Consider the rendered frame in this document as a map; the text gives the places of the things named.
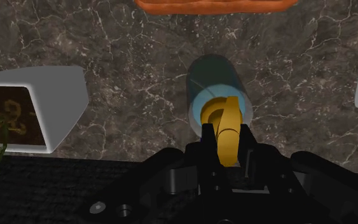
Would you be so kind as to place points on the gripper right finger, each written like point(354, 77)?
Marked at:
point(259, 167)

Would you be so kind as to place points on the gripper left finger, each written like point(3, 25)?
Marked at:
point(208, 161)

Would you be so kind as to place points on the blue bottle with yellow pump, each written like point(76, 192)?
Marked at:
point(226, 145)

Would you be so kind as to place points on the white planter with green plant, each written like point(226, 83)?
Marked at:
point(59, 102)

